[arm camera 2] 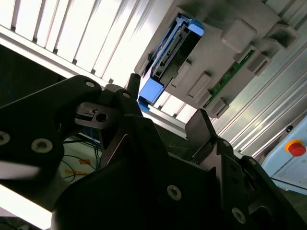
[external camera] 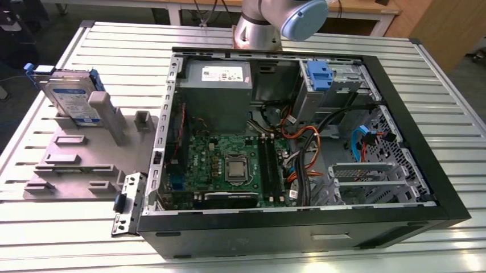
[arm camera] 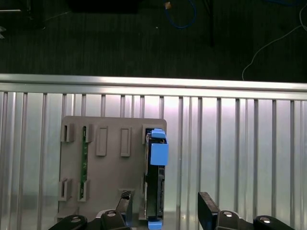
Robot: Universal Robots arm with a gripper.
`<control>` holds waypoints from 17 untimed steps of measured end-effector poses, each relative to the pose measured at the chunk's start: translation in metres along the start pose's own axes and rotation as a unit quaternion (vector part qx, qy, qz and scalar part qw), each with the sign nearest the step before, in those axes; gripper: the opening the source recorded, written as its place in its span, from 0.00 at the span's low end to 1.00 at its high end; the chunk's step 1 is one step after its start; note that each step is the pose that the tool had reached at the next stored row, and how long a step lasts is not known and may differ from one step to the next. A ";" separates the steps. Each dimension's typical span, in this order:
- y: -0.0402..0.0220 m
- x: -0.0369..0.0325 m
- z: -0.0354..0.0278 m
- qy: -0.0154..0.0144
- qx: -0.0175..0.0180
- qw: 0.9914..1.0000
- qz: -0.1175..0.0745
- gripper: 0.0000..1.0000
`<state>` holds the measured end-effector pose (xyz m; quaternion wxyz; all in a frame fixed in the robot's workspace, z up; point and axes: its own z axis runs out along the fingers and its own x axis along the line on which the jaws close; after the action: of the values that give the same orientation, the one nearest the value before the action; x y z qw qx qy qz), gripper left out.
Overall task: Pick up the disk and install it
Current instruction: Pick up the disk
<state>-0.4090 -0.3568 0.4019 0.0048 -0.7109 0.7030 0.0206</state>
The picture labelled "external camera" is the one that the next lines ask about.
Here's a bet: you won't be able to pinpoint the black graphics card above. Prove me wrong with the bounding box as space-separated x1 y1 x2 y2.
192 191 259 210

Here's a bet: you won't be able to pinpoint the grey power supply unit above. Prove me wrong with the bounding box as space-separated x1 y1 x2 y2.
176 59 254 136

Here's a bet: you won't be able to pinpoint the brown wooden cabinet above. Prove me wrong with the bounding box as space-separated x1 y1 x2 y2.
383 0 486 75

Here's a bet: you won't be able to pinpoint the green motherboard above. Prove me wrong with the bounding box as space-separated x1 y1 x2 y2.
164 133 300 210

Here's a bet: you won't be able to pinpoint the dark office chair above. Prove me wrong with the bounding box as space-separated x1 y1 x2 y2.
0 0 51 69

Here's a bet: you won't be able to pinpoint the white table frame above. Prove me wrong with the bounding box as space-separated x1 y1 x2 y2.
151 0 244 26

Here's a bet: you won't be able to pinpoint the black RAM slot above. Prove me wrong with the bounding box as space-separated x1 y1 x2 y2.
267 133 286 202
258 133 276 202

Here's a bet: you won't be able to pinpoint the CPU socket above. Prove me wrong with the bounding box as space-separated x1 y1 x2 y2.
222 155 255 187

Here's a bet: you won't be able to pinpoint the orange disk power wire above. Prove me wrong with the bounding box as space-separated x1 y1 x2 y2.
360 131 398 164

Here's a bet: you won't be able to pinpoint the orange red wire bundle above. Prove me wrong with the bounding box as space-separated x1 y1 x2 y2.
280 104 324 188

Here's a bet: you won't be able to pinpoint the grey parts rack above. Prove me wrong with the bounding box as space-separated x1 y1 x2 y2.
21 90 160 202

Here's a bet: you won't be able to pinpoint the yellow black board wires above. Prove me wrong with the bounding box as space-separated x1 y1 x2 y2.
246 118 276 134

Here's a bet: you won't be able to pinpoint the grey metal disk bay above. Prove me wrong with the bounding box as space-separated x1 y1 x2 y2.
326 162 422 205

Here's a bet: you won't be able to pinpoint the blue data wire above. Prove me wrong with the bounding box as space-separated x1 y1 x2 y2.
351 125 377 163

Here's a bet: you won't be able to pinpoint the light wooden desk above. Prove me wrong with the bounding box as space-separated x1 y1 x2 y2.
327 0 403 38

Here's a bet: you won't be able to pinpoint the grey optical drive cage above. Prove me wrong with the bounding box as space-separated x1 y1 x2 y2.
291 58 383 126

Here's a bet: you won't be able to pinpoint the black PC case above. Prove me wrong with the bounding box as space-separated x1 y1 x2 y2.
136 47 474 259

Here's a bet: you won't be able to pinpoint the black cable bundle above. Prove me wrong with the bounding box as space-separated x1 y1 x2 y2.
295 101 383 207

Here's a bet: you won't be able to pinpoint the silver CPU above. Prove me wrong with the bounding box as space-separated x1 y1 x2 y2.
226 162 247 179

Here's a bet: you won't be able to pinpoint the blue plastic drive latch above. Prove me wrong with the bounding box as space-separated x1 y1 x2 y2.
307 61 334 92

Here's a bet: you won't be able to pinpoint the hard disk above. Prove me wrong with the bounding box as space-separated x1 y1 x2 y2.
23 64 115 129

